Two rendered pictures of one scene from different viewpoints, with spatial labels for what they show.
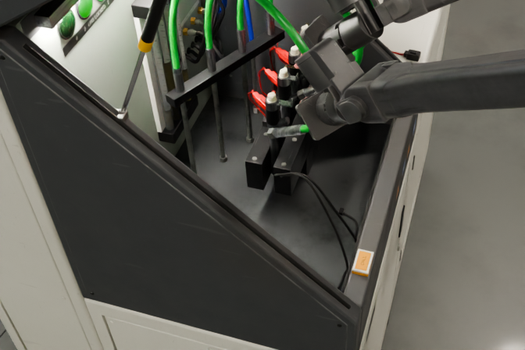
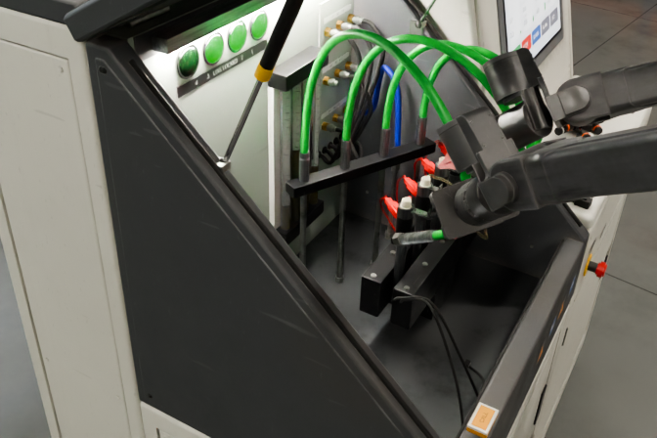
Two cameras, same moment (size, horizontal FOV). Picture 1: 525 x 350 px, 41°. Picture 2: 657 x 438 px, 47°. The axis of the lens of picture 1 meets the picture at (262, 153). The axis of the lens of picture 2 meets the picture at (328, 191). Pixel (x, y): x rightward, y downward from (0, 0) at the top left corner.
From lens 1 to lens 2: 0.20 m
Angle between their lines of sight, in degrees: 13
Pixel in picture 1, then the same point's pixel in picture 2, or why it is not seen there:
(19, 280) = (74, 366)
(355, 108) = (503, 185)
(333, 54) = (485, 124)
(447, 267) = not seen: outside the picture
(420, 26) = not seen: hidden behind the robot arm
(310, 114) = (446, 205)
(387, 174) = (531, 326)
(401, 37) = not seen: hidden behind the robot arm
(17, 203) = (89, 262)
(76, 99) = (173, 132)
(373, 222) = (504, 375)
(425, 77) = (599, 144)
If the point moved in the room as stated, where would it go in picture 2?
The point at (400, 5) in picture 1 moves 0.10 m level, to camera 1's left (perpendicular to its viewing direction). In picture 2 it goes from (577, 98) to (499, 91)
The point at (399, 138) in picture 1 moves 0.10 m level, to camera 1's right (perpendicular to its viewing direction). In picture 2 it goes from (552, 288) to (609, 295)
